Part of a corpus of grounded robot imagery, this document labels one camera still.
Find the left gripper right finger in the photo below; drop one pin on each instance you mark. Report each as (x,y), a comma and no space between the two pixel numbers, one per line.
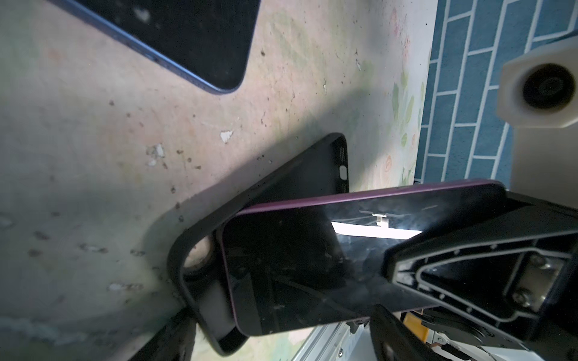
(391,340)

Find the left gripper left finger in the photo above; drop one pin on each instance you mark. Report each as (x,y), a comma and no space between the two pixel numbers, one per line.
(174,342)

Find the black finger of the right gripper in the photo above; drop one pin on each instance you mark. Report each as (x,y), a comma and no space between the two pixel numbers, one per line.
(507,262)

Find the black phone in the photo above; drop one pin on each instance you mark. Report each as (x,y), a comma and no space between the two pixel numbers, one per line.
(207,43)
(307,262)

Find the black phone case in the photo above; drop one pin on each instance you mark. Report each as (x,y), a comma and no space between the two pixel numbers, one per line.
(315,172)

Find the aluminium front rail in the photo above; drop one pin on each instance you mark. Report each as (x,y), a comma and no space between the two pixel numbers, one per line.
(338,342)

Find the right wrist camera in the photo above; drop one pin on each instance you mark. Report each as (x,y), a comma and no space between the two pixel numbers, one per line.
(537,97)

